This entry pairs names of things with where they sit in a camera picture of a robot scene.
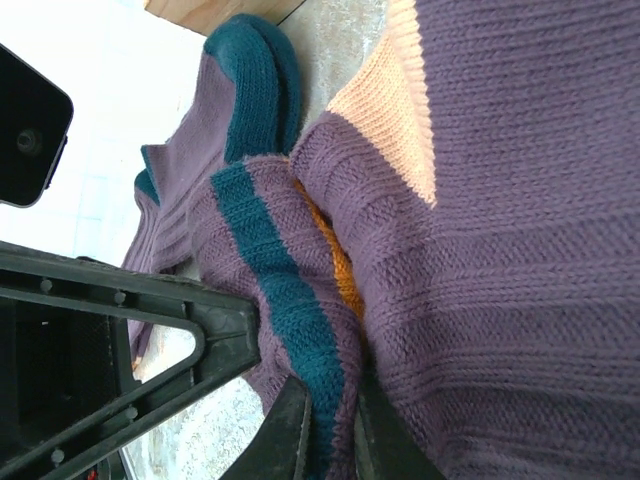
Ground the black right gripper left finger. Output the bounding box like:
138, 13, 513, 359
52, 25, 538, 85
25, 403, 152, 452
247, 374, 315, 480

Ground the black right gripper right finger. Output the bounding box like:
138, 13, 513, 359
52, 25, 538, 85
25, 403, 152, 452
353, 362, 447, 480

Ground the purple sock with peach heel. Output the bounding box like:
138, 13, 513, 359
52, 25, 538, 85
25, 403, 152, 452
191, 0, 640, 480

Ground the wooden compartment tray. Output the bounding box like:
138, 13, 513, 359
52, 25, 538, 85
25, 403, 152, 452
142, 0, 307, 37

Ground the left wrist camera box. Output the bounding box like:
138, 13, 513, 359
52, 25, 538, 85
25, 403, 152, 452
0, 42, 76, 210

